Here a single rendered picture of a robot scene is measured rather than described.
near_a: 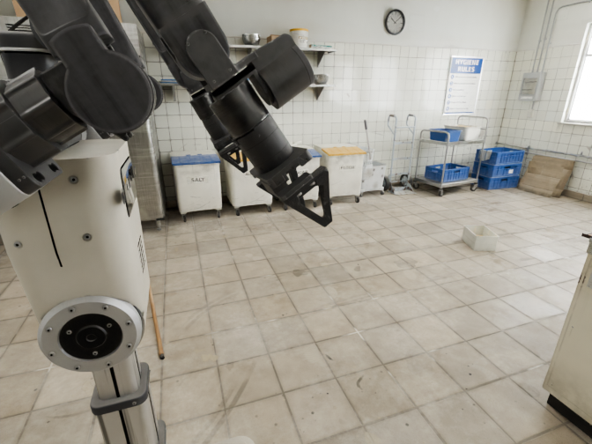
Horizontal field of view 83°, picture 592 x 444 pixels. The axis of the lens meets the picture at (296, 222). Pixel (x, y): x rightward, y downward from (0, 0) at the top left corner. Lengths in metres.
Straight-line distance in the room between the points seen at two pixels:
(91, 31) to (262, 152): 0.20
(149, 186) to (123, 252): 3.26
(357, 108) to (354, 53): 0.74
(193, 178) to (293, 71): 3.72
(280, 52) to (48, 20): 0.23
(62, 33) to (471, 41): 6.31
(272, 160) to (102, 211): 0.29
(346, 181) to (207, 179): 1.84
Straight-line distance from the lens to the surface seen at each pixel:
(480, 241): 3.76
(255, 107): 0.43
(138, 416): 0.92
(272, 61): 0.44
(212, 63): 0.41
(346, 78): 5.24
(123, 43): 0.88
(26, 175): 0.43
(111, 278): 0.65
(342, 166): 4.59
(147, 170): 3.84
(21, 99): 0.44
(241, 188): 4.22
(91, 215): 0.60
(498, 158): 6.15
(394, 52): 5.64
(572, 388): 2.14
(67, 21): 0.43
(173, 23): 0.42
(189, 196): 4.17
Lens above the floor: 1.46
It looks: 21 degrees down
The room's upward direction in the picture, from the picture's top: straight up
